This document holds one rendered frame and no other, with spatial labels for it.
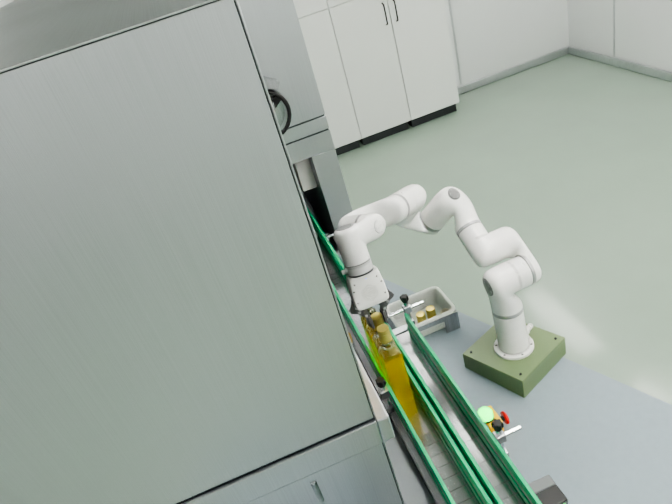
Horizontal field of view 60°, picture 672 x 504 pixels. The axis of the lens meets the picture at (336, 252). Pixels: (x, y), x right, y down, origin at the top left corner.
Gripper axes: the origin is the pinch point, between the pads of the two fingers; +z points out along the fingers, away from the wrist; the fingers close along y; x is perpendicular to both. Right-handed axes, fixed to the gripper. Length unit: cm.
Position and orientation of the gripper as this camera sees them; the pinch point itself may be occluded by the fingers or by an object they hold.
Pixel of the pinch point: (377, 318)
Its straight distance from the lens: 167.5
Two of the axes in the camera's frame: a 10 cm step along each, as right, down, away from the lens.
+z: 3.2, 9.0, 2.9
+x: -2.3, -2.3, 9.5
